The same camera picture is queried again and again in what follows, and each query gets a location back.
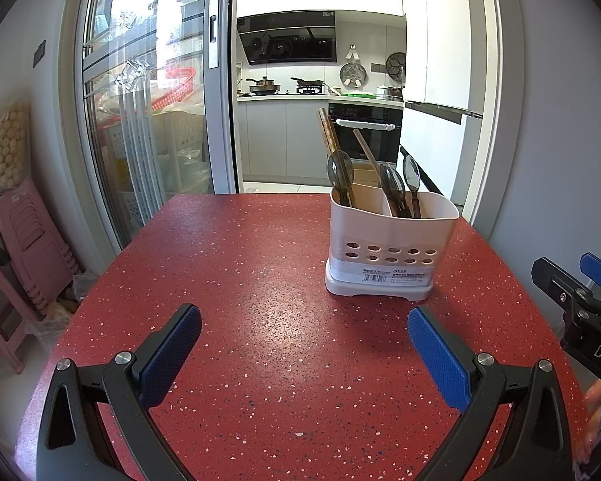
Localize single pink stool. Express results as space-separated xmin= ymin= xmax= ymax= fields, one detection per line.
xmin=0 ymin=268 xmax=41 ymax=374

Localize clear plastic bag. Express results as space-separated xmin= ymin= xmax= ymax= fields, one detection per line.
xmin=27 ymin=271 xmax=99 ymax=356

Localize sliding glass door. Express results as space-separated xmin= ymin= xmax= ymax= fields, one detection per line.
xmin=75 ymin=0 xmax=241 ymax=241

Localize beige plastic utensil holder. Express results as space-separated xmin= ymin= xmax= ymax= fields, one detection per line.
xmin=325 ymin=180 xmax=460 ymax=300

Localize black frying pan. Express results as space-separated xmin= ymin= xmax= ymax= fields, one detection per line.
xmin=290 ymin=77 xmax=327 ymax=94

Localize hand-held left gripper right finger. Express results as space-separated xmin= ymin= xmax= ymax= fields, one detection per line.
xmin=407 ymin=305 xmax=574 ymax=481

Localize black built-in oven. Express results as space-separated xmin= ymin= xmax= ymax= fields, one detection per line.
xmin=328 ymin=101 xmax=405 ymax=167

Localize white oven handle cover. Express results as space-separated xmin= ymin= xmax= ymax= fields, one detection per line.
xmin=335 ymin=118 xmax=396 ymax=131

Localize round metal steamer rack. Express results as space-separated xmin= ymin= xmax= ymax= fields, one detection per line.
xmin=339 ymin=61 xmax=369 ymax=89

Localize lidded cooking pot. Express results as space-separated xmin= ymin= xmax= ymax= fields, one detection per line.
xmin=245 ymin=76 xmax=282 ymax=95

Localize white refrigerator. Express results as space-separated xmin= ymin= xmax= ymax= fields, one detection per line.
xmin=401 ymin=0 xmax=484 ymax=201

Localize black range hood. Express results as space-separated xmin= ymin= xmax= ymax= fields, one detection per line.
xmin=237 ymin=10 xmax=337 ymax=66

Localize grey kitchen cabinets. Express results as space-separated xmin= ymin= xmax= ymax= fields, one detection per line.
xmin=238 ymin=95 xmax=406 ymax=184

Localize cardboard box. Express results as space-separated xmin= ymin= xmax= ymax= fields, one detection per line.
xmin=353 ymin=163 xmax=382 ymax=187

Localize round dark trivet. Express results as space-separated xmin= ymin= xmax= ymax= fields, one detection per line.
xmin=385 ymin=53 xmax=407 ymax=81

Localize stack of pink stools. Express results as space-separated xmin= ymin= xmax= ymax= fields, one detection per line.
xmin=0 ymin=178 xmax=81 ymax=311

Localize person's right hand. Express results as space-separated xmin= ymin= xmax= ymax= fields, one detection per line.
xmin=581 ymin=378 xmax=601 ymax=467

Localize bag of pale balls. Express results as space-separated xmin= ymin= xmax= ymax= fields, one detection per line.
xmin=0 ymin=100 xmax=31 ymax=191

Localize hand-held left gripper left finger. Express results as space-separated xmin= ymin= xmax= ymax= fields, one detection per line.
xmin=35 ymin=303 xmax=202 ymax=481

